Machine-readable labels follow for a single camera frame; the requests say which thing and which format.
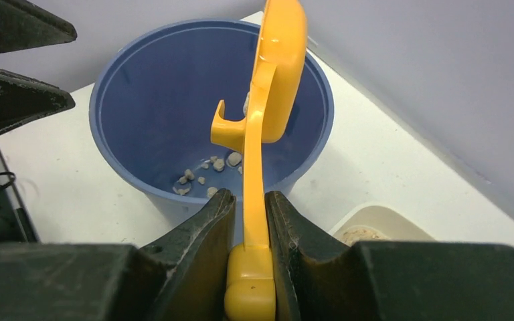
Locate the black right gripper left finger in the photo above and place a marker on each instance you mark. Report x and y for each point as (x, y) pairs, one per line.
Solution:
(179, 276)

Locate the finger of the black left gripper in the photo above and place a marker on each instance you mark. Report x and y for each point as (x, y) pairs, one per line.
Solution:
(23, 100)
(24, 25)

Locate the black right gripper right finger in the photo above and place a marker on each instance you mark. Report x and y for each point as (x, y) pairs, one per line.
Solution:
(319, 278)

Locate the white plastic litter tray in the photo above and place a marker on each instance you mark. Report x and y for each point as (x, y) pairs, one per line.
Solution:
(384, 219)

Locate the blue plastic bucket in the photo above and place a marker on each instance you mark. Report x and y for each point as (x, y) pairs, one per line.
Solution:
(152, 107)

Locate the yellow slotted litter scoop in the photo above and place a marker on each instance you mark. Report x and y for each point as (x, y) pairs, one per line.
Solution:
(278, 66)

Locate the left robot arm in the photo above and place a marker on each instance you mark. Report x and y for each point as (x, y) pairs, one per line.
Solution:
(15, 224)

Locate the beige cat litter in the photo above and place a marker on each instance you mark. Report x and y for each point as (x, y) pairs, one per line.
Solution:
(361, 233)

